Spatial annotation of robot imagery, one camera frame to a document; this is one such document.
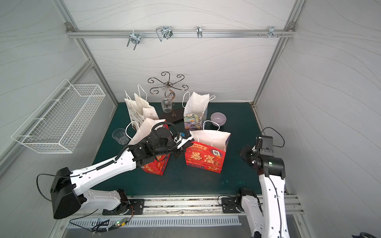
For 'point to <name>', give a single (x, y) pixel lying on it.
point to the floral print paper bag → (195, 111)
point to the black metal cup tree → (169, 92)
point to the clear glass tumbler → (119, 134)
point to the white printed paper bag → (139, 108)
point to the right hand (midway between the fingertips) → (244, 152)
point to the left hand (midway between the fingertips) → (192, 143)
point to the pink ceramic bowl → (219, 117)
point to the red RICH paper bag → (208, 150)
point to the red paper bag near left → (158, 165)
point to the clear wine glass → (166, 102)
